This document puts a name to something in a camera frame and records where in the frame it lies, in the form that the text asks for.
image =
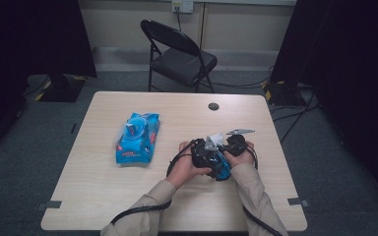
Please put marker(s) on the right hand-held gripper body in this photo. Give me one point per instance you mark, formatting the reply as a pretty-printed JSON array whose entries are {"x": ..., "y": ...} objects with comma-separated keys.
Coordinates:
[{"x": 236, "y": 146}]

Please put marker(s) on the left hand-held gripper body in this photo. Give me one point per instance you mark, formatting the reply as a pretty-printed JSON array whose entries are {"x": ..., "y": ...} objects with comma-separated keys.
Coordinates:
[{"x": 200, "y": 154}]

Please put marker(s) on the blue toy car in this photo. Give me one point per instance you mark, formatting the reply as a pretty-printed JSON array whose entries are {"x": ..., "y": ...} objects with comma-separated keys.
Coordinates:
[{"x": 224, "y": 170}]

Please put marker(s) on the white wet wipe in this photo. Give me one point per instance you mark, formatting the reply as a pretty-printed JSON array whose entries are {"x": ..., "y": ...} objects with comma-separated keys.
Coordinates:
[{"x": 218, "y": 138}]

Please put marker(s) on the blue wet wipes pack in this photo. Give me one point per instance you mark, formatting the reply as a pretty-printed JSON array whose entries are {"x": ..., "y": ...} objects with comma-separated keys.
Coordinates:
[{"x": 138, "y": 147}]

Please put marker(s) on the person's right hand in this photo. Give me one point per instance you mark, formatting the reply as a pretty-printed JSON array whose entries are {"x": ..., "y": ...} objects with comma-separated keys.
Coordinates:
[{"x": 247, "y": 157}]

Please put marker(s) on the person's left hand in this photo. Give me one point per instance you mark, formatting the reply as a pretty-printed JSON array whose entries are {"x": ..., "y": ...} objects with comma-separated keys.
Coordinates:
[{"x": 180, "y": 167}]

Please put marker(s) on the dark round table grommet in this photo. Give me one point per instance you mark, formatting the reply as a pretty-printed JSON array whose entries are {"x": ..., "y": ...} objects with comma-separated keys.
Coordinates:
[{"x": 213, "y": 106}]

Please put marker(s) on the black stand base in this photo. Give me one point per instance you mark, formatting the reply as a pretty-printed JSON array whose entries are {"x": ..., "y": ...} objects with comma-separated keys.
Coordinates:
[
  {"x": 60, "y": 90},
  {"x": 283, "y": 95}
]

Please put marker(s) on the grey tape piece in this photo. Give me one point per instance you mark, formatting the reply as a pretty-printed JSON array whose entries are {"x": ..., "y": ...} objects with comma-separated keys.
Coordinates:
[
  {"x": 50, "y": 205},
  {"x": 297, "y": 202}
]

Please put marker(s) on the black folding chair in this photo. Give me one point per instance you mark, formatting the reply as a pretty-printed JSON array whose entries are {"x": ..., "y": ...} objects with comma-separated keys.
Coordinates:
[{"x": 183, "y": 62}]

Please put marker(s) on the small black tape strip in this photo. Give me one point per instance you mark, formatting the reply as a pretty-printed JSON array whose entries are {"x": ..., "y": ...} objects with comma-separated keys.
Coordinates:
[{"x": 74, "y": 128}]

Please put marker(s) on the black curtain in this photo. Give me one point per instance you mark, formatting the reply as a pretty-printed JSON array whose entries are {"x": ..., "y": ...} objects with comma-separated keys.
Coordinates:
[
  {"x": 351, "y": 82},
  {"x": 29, "y": 39}
]

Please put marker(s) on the white wall socket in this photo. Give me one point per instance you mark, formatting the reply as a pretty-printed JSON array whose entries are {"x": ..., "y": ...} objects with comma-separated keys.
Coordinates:
[{"x": 183, "y": 6}]

